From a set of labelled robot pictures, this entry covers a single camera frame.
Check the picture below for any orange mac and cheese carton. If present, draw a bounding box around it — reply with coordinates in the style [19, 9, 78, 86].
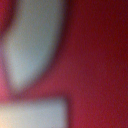
[0, 0, 128, 128]

